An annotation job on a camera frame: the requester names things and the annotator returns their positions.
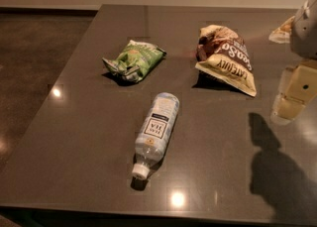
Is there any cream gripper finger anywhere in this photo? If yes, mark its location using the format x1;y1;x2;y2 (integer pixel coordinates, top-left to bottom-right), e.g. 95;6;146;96
285;59;317;120
270;66;293;125

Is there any blue plastic water bottle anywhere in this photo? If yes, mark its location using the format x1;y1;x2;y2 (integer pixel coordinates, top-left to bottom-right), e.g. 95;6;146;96
132;92;179;180

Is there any small cream packet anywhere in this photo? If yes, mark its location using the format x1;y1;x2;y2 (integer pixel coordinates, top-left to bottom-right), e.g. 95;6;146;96
268;16;294;44

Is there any brown and cream snack bag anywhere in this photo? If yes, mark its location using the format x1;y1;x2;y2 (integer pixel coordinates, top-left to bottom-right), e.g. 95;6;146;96
195;25;257;97

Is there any green chip bag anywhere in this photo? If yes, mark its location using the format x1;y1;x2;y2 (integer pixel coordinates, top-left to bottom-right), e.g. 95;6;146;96
102;40;166;83

